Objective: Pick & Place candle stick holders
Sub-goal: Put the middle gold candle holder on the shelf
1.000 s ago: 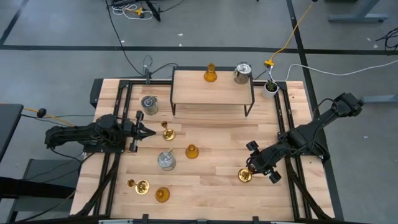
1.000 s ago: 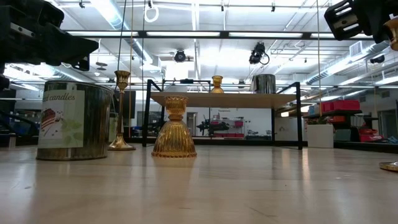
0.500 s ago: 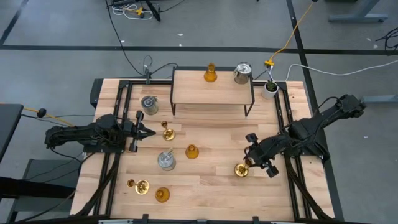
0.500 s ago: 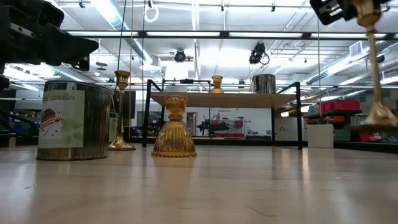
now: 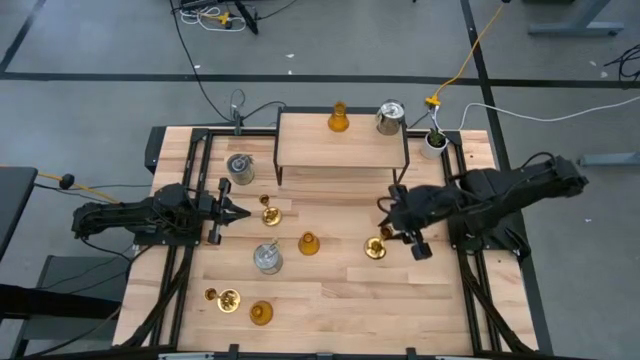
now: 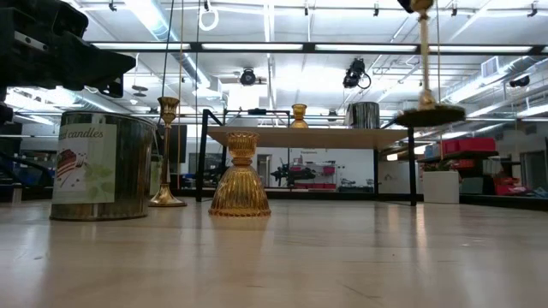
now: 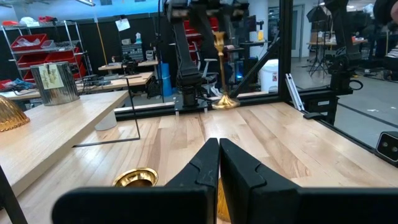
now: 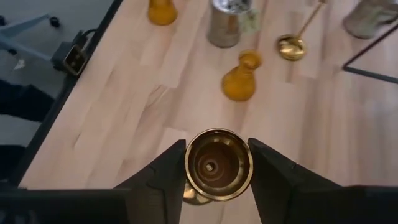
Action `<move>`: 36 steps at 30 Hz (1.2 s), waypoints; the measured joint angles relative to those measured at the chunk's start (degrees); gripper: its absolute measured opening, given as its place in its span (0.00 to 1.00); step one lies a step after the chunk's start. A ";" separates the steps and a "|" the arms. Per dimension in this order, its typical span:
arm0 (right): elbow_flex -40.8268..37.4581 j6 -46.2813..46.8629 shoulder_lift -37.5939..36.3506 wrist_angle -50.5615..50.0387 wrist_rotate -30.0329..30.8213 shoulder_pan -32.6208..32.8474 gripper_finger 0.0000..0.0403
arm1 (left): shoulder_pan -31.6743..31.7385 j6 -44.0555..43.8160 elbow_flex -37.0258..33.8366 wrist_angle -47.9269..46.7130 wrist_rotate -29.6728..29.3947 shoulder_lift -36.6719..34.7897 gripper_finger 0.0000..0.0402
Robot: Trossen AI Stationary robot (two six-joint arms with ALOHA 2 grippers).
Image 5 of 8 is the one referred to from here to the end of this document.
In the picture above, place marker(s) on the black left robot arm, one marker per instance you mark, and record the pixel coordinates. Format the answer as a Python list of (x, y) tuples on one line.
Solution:
[(125, 215)]

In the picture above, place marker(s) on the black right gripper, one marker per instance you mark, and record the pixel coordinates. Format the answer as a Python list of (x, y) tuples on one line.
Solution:
[(425, 210)]

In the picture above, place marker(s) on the grey desk base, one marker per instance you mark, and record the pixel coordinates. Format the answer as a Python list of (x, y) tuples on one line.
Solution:
[(75, 272)]

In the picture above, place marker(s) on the white pot with green plant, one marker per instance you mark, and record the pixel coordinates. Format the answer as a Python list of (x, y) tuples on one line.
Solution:
[(432, 147)]

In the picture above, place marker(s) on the amber glass candle holder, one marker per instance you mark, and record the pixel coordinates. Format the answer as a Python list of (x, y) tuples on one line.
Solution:
[(338, 122), (261, 312), (309, 243)]

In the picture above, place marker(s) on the grey desk foot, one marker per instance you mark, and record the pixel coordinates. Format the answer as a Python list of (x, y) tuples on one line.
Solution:
[(610, 160)]

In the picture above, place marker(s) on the wooden shelf riser black frame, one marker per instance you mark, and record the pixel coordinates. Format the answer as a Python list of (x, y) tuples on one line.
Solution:
[(340, 145)]

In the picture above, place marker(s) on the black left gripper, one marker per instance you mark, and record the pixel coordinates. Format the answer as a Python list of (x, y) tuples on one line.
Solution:
[(220, 215)]

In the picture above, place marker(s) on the grey desk leg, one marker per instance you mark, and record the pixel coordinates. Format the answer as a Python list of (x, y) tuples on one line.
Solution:
[(575, 28)]

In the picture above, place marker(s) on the black rig frame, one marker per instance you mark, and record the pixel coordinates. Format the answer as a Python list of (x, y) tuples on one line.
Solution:
[(192, 160)]

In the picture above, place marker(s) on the silver metal candle tin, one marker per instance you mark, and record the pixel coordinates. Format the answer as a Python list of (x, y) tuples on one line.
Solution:
[(390, 120), (268, 258), (240, 168)]

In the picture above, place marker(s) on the brass candlestick holder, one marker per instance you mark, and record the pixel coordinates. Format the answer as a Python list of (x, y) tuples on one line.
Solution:
[(228, 300), (375, 248), (271, 216)]

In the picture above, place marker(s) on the black side table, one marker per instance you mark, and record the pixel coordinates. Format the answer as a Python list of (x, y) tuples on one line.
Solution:
[(15, 200)]

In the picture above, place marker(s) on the black stand leg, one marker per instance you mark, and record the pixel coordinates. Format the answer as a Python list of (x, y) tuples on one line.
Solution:
[(247, 17)]

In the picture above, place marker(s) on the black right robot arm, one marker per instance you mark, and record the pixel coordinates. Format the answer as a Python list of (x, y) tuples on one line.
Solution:
[(525, 195)]

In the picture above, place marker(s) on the black beam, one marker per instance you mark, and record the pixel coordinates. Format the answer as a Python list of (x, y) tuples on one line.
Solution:
[(50, 302)]

